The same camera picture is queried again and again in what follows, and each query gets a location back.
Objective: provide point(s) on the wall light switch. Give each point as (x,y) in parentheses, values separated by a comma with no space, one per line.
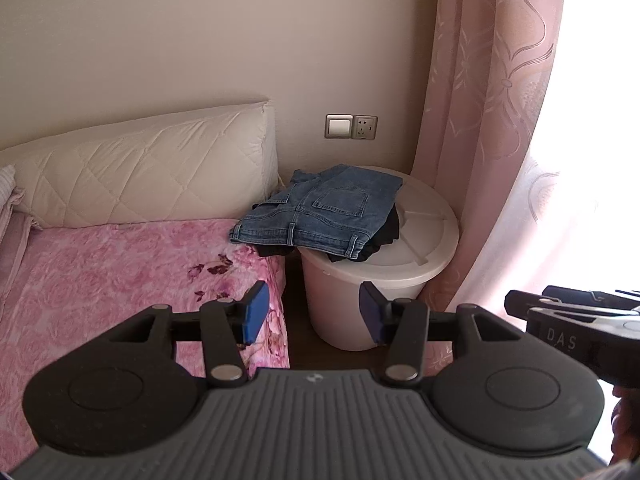
(339,126)

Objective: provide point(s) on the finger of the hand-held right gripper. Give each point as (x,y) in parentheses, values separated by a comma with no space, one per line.
(517,302)
(575,294)

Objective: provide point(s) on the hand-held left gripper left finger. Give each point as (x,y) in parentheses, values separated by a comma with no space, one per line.
(255,310)

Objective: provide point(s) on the wall power socket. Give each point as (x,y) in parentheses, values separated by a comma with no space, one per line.
(365,127)

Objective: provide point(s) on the blue denim jeans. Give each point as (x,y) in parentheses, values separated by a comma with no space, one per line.
(325,210)

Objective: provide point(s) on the pink folded sheet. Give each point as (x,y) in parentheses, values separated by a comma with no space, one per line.
(10,212)

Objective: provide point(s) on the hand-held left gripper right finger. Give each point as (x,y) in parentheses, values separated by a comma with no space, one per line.
(372,315)

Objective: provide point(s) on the pink patterned curtain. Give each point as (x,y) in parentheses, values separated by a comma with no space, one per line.
(480,110)

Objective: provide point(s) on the white quilted headboard cushion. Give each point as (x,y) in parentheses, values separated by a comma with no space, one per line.
(150,170)

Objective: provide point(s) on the pink floral bed blanket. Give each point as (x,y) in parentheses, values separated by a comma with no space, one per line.
(100,270)

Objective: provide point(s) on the person's right hand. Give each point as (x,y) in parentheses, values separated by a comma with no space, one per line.
(627,425)

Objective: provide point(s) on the white plastic bucket with lid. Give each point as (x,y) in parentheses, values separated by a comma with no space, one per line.
(350,300)

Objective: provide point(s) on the black garment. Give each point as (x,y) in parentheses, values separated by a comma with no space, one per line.
(387,232)

